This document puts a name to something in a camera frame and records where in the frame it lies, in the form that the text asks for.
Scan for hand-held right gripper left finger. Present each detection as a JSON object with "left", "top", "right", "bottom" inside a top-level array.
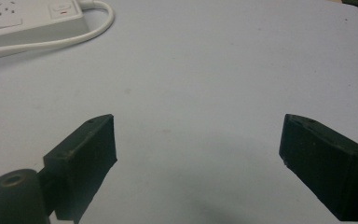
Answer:
[{"left": 42, "top": 113, "right": 118, "bottom": 224}]

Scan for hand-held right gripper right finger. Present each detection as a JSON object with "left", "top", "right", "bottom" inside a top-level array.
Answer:
[{"left": 278, "top": 113, "right": 358, "bottom": 222}]

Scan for white power strip cable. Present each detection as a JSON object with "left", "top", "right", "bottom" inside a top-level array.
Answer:
[{"left": 0, "top": 0, "right": 116, "bottom": 63}]

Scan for white power strip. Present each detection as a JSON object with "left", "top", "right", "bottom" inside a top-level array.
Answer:
[{"left": 0, "top": 0, "right": 90, "bottom": 50}]

